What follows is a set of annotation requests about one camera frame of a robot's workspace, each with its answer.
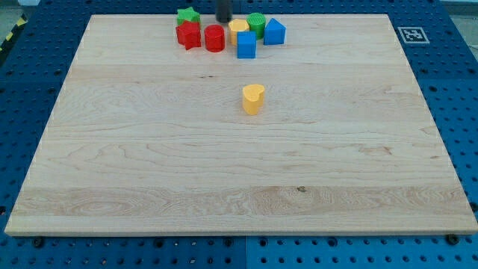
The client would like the yellow heart block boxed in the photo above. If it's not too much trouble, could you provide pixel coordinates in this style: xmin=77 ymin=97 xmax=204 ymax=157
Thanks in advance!
xmin=242 ymin=84 xmax=265 ymax=115

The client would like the blue triangle block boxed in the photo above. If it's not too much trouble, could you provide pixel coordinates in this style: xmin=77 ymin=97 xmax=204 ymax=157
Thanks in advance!
xmin=264 ymin=18 xmax=286 ymax=46

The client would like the light wooden board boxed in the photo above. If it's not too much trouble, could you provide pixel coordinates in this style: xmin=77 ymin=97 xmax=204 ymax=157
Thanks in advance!
xmin=5 ymin=14 xmax=477 ymax=237

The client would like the blue cube block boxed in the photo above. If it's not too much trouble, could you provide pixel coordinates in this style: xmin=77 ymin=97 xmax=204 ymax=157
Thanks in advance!
xmin=237 ymin=31 xmax=257 ymax=59

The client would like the red cylinder block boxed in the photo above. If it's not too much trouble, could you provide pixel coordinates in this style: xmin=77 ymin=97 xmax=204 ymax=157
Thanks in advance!
xmin=204 ymin=25 xmax=226 ymax=52

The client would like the yellow hexagon block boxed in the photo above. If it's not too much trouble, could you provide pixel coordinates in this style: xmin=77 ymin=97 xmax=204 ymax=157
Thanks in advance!
xmin=228 ymin=19 xmax=249 ymax=46

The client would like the red star block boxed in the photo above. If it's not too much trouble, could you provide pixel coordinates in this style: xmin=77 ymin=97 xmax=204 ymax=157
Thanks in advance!
xmin=176 ymin=20 xmax=202 ymax=50

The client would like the green cylinder block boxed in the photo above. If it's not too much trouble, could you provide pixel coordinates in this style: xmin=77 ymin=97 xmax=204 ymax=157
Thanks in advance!
xmin=246 ymin=13 xmax=266 ymax=40

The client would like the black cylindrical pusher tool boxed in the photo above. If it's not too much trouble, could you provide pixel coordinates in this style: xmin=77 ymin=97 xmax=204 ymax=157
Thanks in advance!
xmin=215 ymin=0 xmax=233 ymax=23

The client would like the green star block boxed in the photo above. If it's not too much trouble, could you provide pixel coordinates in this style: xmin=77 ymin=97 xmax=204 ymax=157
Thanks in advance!
xmin=176 ymin=7 xmax=201 ymax=26

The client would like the white fiducial marker tag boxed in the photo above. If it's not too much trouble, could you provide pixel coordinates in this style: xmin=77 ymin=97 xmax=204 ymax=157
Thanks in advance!
xmin=398 ymin=26 xmax=429 ymax=44

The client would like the black bolt front left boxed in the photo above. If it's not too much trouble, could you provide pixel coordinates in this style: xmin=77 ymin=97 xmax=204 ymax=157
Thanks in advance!
xmin=31 ymin=237 xmax=45 ymax=248

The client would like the black bolt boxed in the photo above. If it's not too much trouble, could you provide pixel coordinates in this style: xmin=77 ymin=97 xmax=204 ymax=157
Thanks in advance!
xmin=31 ymin=237 xmax=45 ymax=248
xmin=445 ymin=234 xmax=460 ymax=246

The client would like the black bolt front right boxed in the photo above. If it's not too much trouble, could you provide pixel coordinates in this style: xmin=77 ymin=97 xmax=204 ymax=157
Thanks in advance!
xmin=445 ymin=234 xmax=460 ymax=246

